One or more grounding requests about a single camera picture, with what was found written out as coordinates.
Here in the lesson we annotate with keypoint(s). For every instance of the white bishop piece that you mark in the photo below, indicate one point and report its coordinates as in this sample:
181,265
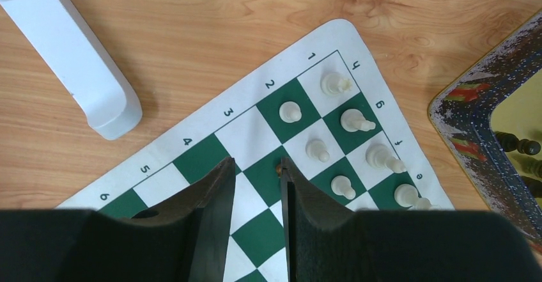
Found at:
380,157

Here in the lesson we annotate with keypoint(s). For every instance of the white pawn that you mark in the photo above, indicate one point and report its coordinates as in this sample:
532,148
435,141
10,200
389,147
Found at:
317,150
342,186
290,112

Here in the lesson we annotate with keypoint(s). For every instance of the green white chess mat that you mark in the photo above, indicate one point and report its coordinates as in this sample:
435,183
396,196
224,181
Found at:
243,122

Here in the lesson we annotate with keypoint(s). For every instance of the white queen piece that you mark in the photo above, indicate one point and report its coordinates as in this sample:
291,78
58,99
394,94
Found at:
406,195

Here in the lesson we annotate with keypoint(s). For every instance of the white chess piece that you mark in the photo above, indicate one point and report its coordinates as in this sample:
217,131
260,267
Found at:
334,84

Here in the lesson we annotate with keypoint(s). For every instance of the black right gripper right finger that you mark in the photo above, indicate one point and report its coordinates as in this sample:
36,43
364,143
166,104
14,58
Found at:
325,241

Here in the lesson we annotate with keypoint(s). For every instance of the white clothes rack stand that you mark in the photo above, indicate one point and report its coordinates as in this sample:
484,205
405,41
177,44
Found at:
64,40

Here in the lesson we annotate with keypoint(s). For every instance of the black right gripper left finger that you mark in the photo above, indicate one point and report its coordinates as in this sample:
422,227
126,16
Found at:
183,238

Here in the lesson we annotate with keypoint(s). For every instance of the yellow tin box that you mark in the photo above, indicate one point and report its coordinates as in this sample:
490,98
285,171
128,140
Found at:
501,92

